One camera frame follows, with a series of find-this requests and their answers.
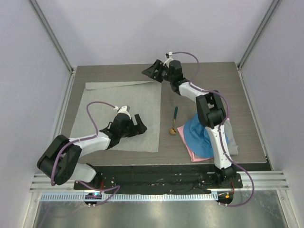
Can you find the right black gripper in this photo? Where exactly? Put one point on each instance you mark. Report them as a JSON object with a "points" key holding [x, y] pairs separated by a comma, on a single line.
{"points": [[157, 65]]}

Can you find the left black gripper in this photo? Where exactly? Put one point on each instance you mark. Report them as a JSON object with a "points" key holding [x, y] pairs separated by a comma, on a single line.
{"points": [[137, 129]]}

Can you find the grey cloth napkin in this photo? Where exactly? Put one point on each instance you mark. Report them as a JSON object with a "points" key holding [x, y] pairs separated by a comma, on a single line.
{"points": [[143, 98]]}

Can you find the gold spoon green handle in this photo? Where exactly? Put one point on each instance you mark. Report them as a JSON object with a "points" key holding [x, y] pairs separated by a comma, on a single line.
{"points": [[172, 131]]}

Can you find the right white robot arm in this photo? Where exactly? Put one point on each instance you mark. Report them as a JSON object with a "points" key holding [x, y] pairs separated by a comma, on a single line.
{"points": [[210, 110]]}

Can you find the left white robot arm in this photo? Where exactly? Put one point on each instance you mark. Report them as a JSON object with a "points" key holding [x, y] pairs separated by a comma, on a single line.
{"points": [[60, 160]]}

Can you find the blue cloth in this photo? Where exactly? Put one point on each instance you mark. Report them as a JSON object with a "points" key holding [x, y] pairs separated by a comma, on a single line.
{"points": [[197, 135]]}

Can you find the pink cloth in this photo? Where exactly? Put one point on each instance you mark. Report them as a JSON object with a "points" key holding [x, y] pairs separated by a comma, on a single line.
{"points": [[186, 140]]}

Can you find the grey folded cloth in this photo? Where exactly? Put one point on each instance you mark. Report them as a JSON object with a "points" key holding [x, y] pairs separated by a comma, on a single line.
{"points": [[231, 143]]}

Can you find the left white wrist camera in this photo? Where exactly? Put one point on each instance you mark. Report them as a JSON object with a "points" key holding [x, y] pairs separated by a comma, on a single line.
{"points": [[124, 109]]}

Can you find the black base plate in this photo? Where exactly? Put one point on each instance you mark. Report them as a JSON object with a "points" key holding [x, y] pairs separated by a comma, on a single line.
{"points": [[164, 179]]}

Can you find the white slotted cable duct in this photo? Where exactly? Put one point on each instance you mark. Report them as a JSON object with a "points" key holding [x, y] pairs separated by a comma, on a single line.
{"points": [[87, 196]]}

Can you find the left aluminium frame post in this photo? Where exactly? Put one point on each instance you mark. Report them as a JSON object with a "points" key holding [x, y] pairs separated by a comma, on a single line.
{"points": [[46, 26]]}

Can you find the aluminium frame post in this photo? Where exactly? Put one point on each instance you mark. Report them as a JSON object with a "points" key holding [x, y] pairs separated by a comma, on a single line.
{"points": [[259, 31], [46, 26]]}

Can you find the right aluminium frame post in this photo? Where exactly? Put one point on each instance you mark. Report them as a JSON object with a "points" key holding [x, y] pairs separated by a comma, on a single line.
{"points": [[259, 31]]}

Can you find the aluminium front rail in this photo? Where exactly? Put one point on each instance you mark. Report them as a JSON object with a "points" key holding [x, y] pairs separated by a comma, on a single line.
{"points": [[258, 180]]}

